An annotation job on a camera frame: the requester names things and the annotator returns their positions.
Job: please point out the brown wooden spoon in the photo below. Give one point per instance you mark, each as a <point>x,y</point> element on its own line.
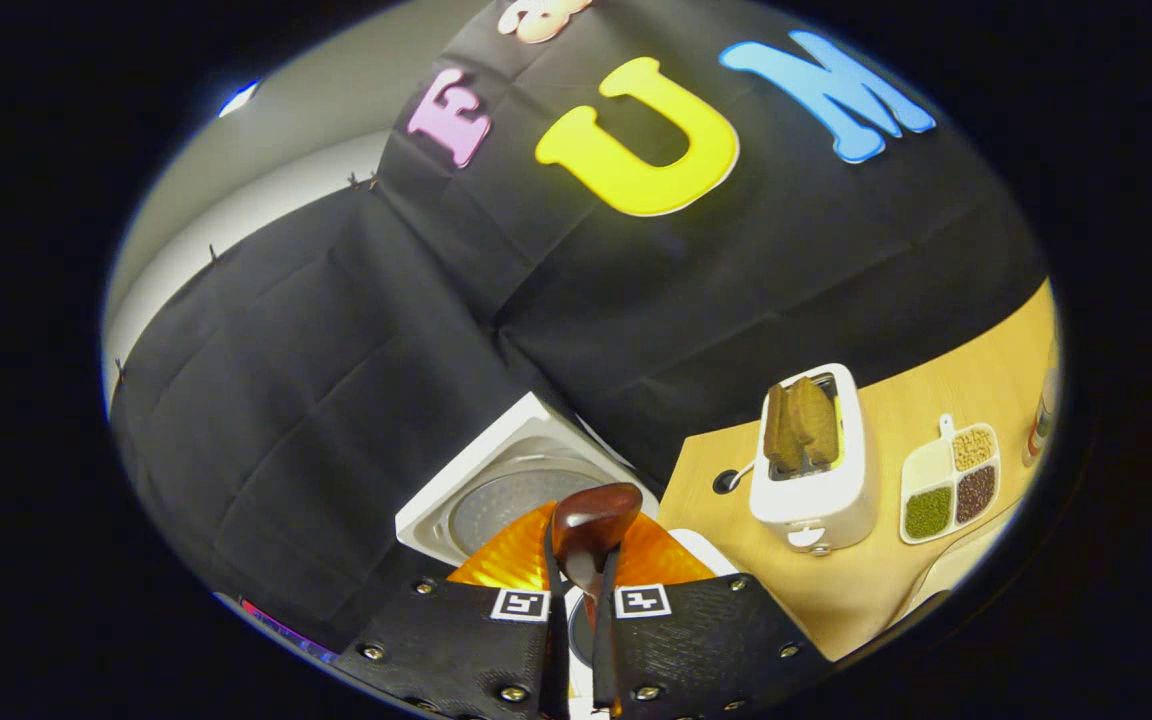
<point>591,520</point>

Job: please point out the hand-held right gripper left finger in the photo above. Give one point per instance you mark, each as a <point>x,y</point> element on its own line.
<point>558,660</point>

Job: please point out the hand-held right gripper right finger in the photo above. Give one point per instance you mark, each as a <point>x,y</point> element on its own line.
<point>604,660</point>

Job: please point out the brown bread slice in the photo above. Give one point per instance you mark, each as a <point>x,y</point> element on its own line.
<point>779,430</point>
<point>816,420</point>

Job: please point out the white toaster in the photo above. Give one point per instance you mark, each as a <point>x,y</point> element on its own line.
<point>816,500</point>

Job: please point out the clear plastic bottle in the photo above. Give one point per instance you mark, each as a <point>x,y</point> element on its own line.
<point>1041,410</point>

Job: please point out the white divided bean dish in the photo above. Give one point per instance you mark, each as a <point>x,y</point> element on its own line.
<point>931,470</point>

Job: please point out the white rice cooker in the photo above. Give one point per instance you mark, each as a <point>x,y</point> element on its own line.
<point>496,470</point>

